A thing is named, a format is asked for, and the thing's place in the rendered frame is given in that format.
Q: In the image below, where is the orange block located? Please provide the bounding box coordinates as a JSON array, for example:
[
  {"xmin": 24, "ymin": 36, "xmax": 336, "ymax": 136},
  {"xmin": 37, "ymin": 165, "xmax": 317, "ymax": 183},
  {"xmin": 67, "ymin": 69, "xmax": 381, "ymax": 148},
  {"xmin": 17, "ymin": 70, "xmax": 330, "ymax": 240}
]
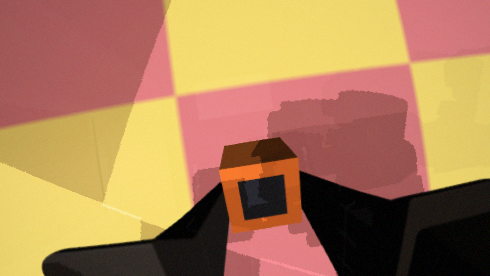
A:
[{"xmin": 219, "ymin": 137, "xmax": 303, "ymax": 234}]

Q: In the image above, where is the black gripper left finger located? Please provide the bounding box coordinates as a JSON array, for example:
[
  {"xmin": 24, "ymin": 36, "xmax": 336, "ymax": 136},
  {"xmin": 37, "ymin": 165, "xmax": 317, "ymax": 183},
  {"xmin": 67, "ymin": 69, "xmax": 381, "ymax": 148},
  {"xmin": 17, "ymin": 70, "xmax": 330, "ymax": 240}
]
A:
[{"xmin": 41, "ymin": 182, "xmax": 229, "ymax": 276}]

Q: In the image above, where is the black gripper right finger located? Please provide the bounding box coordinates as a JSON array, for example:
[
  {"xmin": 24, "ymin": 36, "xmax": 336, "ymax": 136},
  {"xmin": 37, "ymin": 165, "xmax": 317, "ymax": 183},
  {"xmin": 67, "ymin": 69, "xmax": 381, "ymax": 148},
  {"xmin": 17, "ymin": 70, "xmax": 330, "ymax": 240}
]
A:
[{"xmin": 299, "ymin": 171, "xmax": 490, "ymax": 276}]

